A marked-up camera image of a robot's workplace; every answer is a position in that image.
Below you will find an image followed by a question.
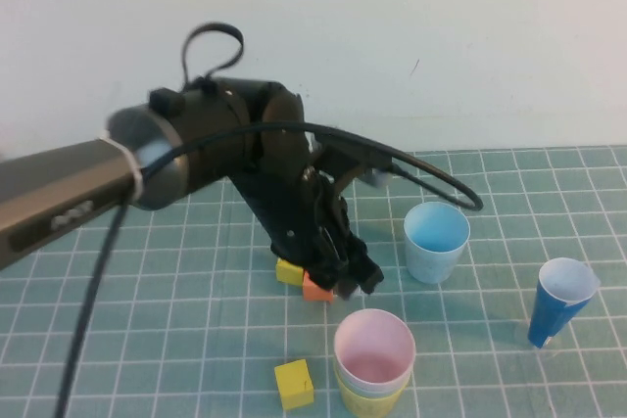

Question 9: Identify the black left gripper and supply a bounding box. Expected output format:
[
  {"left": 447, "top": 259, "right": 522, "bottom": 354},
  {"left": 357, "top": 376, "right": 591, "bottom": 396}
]
[{"left": 228, "top": 166, "right": 384, "bottom": 297}]

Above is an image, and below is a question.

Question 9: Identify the pink plastic cup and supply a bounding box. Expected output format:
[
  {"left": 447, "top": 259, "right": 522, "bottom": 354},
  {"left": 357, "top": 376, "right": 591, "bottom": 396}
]
[{"left": 333, "top": 308, "right": 417, "bottom": 388}]

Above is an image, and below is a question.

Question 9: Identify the light blue plastic cup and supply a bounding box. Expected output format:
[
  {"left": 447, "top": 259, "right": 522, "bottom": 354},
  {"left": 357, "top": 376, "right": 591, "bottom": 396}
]
[{"left": 403, "top": 201, "right": 472, "bottom": 285}]

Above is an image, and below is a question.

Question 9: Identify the orange cube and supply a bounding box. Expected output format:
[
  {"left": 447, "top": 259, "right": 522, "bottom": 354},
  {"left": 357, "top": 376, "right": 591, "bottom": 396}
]
[{"left": 301, "top": 270, "right": 336, "bottom": 303}]

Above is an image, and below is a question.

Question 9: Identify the yellow cube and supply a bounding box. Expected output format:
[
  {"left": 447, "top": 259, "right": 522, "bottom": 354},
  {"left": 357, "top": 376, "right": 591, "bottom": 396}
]
[
  {"left": 272, "top": 358, "right": 315, "bottom": 412},
  {"left": 274, "top": 255, "right": 306, "bottom": 288}
]

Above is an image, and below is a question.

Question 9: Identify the yellow plastic cup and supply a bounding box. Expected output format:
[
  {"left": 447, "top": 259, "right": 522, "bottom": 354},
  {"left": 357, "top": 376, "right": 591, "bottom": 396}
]
[{"left": 335, "top": 369, "right": 410, "bottom": 418}]

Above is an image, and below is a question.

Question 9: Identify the green checked tablecloth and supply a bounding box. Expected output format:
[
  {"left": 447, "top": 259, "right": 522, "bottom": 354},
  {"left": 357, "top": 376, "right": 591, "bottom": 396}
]
[{"left": 0, "top": 145, "right": 627, "bottom": 418}]

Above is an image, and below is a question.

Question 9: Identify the dark blue white-lined cup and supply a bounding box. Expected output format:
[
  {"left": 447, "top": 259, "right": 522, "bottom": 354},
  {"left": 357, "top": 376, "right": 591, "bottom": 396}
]
[{"left": 526, "top": 256, "right": 602, "bottom": 351}]

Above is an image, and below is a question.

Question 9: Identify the white zip tie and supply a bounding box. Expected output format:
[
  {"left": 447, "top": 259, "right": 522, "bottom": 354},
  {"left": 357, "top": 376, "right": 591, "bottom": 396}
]
[{"left": 96, "top": 130, "right": 146, "bottom": 200}]

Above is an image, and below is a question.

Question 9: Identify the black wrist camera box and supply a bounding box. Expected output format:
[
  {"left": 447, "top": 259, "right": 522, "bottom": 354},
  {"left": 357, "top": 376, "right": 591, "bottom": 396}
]
[{"left": 311, "top": 136, "right": 394, "bottom": 190}]

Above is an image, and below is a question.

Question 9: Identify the black camera cable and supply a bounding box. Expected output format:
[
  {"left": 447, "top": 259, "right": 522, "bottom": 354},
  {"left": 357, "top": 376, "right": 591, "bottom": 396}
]
[{"left": 52, "top": 121, "right": 485, "bottom": 418}]

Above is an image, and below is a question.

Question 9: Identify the black strap loop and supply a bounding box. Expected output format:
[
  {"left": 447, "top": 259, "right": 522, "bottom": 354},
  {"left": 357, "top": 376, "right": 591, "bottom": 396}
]
[{"left": 181, "top": 21, "right": 245, "bottom": 90}]

